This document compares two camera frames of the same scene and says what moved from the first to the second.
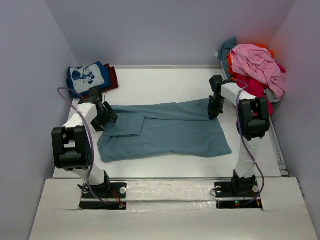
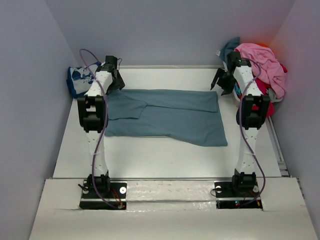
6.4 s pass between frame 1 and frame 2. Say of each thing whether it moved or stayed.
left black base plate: stayed
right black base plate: stayed
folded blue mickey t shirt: stayed
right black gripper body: moved
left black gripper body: moved
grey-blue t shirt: moved
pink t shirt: stayed
